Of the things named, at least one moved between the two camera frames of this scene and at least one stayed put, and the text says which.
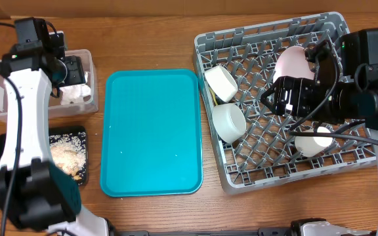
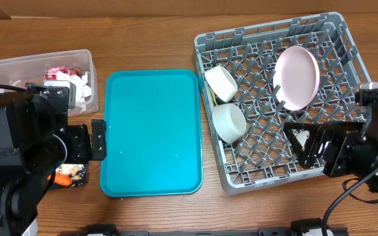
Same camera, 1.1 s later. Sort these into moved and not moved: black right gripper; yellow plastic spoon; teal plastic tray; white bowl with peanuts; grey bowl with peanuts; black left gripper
Moved: black right gripper; black left gripper
Not moved: grey bowl with peanuts; white bowl with peanuts; teal plastic tray; yellow plastic spoon
